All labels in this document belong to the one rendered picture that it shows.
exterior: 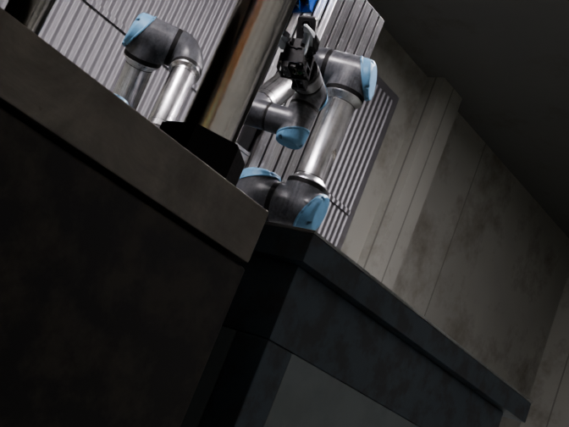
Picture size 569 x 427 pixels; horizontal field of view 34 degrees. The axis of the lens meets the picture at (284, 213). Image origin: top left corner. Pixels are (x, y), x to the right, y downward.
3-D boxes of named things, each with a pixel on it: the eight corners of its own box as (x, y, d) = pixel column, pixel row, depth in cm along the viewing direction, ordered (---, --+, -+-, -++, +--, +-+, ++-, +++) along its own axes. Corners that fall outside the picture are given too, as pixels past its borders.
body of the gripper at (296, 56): (306, 69, 214) (314, 92, 225) (314, 36, 217) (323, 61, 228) (274, 65, 216) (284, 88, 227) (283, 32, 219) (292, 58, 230)
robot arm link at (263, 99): (301, 35, 273) (226, 90, 234) (336, 43, 270) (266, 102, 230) (297, 71, 279) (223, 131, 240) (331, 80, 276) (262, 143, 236)
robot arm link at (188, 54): (208, 64, 287) (158, 176, 256) (176, 49, 285) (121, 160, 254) (220, 38, 278) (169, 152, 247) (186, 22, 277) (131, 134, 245)
